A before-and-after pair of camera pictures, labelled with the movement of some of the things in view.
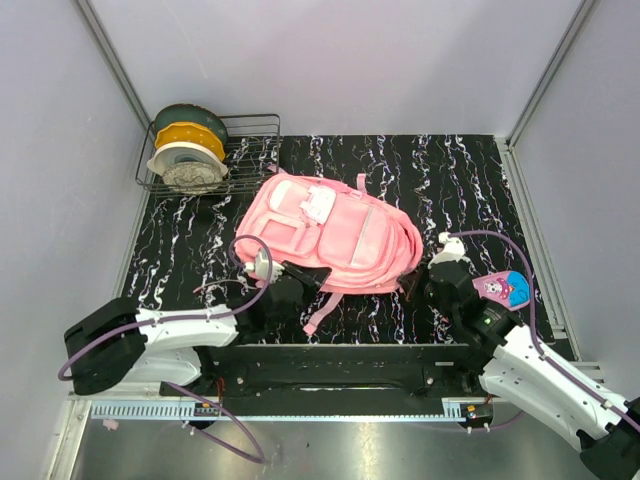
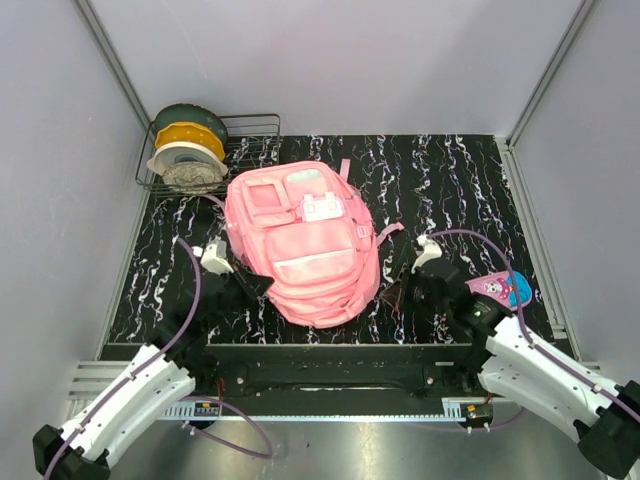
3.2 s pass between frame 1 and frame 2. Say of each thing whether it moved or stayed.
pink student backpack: moved
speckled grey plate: stayed
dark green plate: stayed
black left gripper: moved
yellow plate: stayed
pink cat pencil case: stayed
